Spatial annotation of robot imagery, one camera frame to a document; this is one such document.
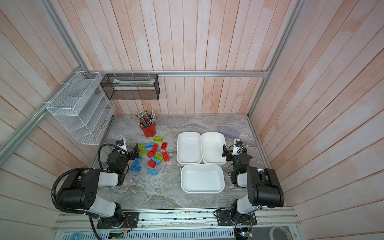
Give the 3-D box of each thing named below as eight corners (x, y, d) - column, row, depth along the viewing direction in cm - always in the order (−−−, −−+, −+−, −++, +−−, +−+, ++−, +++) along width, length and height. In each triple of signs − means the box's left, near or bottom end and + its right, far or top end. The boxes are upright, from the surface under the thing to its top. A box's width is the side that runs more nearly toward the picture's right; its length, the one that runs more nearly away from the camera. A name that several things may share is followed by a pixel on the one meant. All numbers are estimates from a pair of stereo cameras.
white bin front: (180, 194, 84) (180, 191, 78) (181, 168, 93) (181, 164, 88) (224, 194, 84) (226, 191, 78) (220, 168, 94) (222, 164, 88)
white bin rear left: (176, 167, 94) (175, 162, 89) (177, 137, 109) (177, 132, 104) (202, 167, 94) (202, 162, 89) (200, 137, 109) (200, 132, 104)
